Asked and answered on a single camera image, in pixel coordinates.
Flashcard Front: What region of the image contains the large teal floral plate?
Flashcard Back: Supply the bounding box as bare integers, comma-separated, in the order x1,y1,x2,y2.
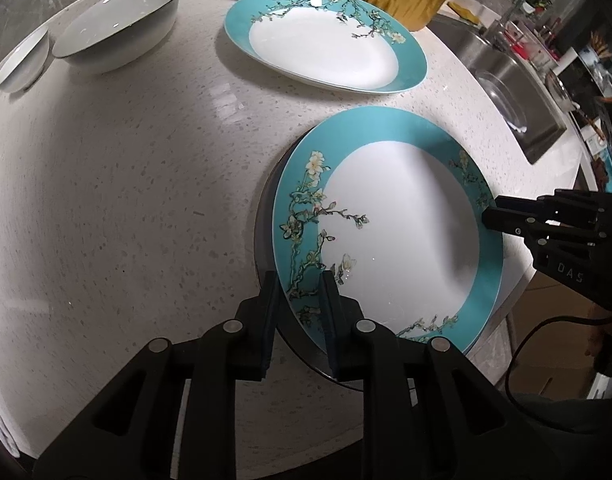
271,106,503,350

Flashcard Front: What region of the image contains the chrome faucet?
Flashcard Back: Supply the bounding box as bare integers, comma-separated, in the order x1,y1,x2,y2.
482,0,527,46

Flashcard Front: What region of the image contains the large dark-rimmed white bowl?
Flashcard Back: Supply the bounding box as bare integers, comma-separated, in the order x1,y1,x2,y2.
52,0,179,75

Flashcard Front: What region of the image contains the small teal floral plate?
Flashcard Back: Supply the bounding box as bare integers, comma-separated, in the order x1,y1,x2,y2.
223,0,427,94

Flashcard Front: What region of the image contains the silver plate in sink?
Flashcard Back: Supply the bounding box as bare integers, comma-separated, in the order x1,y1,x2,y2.
475,70,527,134

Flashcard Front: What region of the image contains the small white bowl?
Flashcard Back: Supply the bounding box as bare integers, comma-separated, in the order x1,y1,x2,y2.
0,25,50,93

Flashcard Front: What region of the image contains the stainless steel sink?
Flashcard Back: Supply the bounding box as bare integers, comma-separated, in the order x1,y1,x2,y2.
428,14,566,164

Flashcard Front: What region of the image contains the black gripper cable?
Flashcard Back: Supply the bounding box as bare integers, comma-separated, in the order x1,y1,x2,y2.
504,313,612,401

